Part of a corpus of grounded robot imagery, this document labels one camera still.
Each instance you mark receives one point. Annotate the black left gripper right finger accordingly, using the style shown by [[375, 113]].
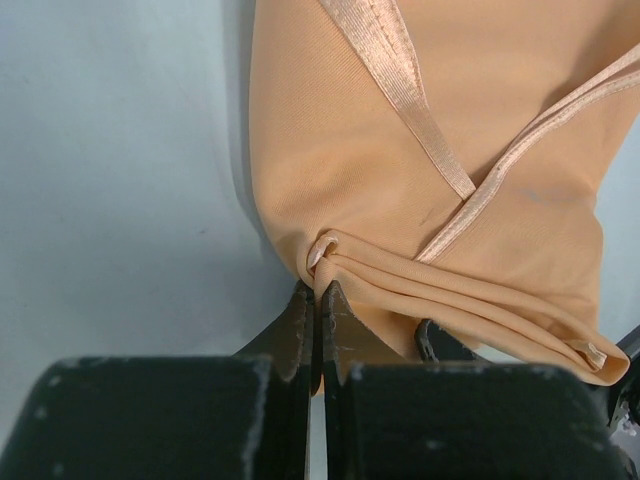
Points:
[[389, 419]]

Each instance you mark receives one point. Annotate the orange cloth napkin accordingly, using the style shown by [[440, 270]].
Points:
[[441, 160]]

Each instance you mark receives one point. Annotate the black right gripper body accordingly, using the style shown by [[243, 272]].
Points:
[[623, 407]]

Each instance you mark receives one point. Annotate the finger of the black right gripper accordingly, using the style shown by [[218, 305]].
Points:
[[436, 345]]

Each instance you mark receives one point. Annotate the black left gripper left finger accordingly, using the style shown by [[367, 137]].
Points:
[[244, 416]]

